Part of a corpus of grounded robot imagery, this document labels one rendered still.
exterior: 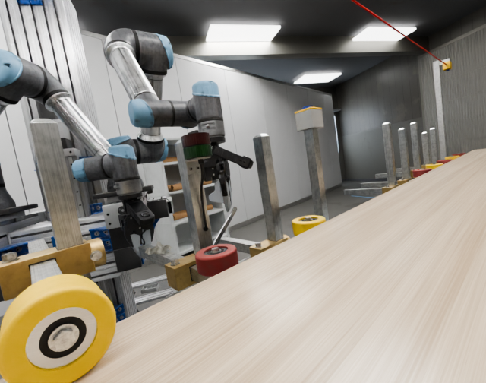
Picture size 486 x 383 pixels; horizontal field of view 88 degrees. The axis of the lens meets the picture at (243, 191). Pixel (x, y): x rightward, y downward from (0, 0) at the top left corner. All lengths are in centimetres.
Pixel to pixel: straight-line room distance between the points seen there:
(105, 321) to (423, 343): 26
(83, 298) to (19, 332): 4
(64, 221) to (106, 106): 308
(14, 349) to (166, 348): 11
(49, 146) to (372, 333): 49
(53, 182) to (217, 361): 37
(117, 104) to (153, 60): 252
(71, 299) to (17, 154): 298
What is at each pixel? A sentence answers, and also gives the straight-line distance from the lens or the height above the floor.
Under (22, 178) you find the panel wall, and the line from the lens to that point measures 319.
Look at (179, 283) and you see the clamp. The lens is 58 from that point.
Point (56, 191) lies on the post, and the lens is 50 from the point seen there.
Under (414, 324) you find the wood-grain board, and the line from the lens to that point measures 28.
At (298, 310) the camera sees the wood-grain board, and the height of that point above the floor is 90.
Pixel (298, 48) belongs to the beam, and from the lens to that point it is 564.
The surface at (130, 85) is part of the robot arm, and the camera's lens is 85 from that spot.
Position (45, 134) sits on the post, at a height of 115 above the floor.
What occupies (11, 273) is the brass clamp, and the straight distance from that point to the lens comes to 50.
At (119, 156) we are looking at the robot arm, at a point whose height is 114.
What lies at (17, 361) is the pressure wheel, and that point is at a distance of 28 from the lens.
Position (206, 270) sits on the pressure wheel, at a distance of 47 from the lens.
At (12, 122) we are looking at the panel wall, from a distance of 327.
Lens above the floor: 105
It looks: 5 degrees down
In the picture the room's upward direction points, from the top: 9 degrees counter-clockwise
